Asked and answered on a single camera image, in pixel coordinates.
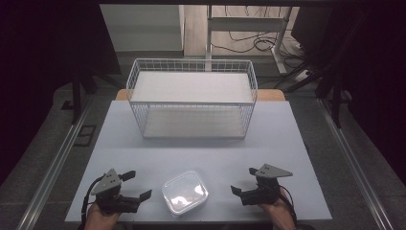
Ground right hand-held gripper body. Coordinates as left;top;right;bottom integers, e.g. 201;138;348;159
240;163;294;206

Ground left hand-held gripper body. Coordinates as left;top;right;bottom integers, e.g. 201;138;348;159
90;168;142;215

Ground clear plastic lidded container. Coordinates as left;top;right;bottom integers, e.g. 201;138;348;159
161;170;210;218

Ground white wire two-tier rack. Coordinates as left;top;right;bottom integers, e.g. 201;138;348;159
125;57;259;140

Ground person's right hand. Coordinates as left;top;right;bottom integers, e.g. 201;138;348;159
259;187;297;230

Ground person's left hand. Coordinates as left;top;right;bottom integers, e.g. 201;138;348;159
83;202;122;230

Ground white power strip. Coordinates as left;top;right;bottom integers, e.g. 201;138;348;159
295;69;311;82

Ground black metal stand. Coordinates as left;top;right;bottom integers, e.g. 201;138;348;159
314;61;350;129

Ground white cabinet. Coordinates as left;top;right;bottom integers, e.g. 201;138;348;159
100;4;186;53

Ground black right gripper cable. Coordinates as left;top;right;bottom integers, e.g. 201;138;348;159
278;184;299;226

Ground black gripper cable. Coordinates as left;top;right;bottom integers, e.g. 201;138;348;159
80;175;105;229
278;184;299;226

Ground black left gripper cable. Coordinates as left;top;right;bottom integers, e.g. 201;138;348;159
80;175;105;229

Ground aluminium rail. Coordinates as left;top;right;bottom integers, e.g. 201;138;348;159
15;95;94;230
316;98;395;230

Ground black floor cables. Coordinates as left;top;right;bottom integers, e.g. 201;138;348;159
211;5;309;70

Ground white metal desk frame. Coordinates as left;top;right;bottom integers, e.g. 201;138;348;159
205;5;293;75

